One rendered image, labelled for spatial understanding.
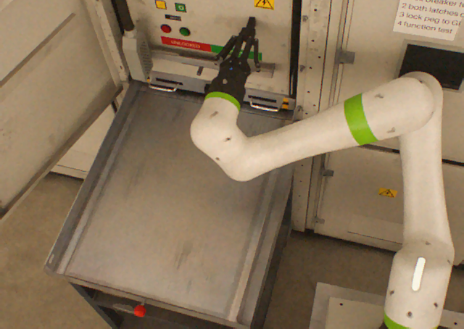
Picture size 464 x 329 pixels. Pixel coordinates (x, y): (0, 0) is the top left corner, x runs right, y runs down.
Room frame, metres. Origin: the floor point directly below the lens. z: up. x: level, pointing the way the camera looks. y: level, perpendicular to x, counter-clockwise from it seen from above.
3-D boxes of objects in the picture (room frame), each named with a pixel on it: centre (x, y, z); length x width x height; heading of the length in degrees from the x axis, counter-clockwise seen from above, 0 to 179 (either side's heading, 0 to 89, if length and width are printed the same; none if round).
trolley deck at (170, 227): (0.83, 0.16, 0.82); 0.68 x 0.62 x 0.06; 158
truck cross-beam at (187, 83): (1.19, 0.01, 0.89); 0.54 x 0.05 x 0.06; 68
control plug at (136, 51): (1.19, 0.24, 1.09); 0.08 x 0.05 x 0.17; 158
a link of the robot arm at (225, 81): (0.88, -0.01, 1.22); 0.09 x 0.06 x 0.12; 68
